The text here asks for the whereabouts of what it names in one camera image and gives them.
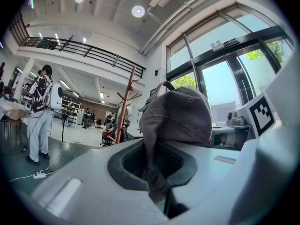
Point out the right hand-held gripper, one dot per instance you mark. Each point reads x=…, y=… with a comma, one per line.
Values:
x=262, y=114

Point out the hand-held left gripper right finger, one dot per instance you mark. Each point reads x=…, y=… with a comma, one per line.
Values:
x=211, y=179

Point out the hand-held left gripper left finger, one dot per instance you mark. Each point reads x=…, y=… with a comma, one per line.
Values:
x=93, y=191

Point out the grey baseball cap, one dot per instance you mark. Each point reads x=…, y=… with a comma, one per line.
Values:
x=178, y=116

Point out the reddish-brown wooden coat rack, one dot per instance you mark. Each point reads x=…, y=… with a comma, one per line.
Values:
x=128, y=95

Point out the black framed glass door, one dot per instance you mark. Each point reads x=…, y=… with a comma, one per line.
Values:
x=239, y=78

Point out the white power strip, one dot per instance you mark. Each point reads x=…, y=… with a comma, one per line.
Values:
x=39, y=175

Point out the red office chair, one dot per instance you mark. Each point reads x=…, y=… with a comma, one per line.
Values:
x=108, y=135

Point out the dark exit sign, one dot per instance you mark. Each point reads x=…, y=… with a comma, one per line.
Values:
x=230, y=42

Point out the white emergency light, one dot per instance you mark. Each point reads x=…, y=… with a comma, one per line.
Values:
x=216, y=46

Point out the white shelf unit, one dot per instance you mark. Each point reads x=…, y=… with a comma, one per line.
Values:
x=71, y=111

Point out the table with pale cloth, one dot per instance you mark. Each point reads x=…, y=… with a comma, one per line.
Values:
x=11, y=111

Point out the dark balcony railing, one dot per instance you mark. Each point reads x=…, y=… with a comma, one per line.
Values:
x=21, y=29

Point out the small black wall speaker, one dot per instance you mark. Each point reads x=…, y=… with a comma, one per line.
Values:
x=156, y=73

